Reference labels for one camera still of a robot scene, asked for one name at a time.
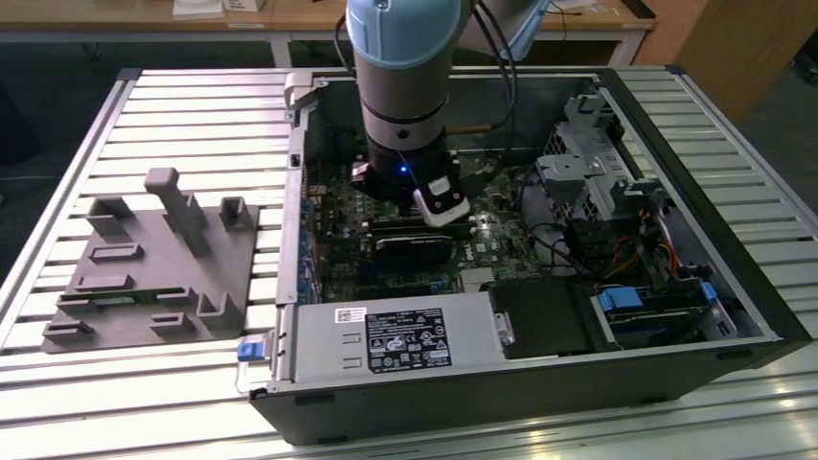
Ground green motherboard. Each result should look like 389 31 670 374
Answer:
299 152 558 302

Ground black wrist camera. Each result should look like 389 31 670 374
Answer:
349 161 377 191

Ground black graphics card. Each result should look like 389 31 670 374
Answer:
373 232 457 267

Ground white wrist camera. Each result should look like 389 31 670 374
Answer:
411 174 473 229

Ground white box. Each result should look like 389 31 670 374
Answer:
171 0 228 20

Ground orange and red wires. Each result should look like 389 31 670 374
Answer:
607 238 681 280

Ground black RAM stick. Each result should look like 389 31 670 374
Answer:
369 215 475 229
369 223 475 239

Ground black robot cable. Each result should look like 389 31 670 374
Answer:
470 0 521 131

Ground grey parts rack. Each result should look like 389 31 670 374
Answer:
39 167 263 356

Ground grey power supply unit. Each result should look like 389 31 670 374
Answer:
271 292 514 384

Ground wooden desk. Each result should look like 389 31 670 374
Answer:
0 0 659 68

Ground blue disk carrier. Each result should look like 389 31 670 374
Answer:
595 285 645 315

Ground black open PC case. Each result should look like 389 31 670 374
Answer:
247 65 814 445

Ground small silver heatsink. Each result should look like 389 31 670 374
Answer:
461 267 498 291

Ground grey metal drive cage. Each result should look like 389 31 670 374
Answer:
533 93 661 222

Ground black drive bay box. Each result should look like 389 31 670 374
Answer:
478 277 610 360

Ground wooden cabinet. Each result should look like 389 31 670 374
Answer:
674 0 818 127

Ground black internal cable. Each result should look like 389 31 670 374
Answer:
522 220 603 280

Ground blue power supply tab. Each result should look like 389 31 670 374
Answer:
236 336 270 363

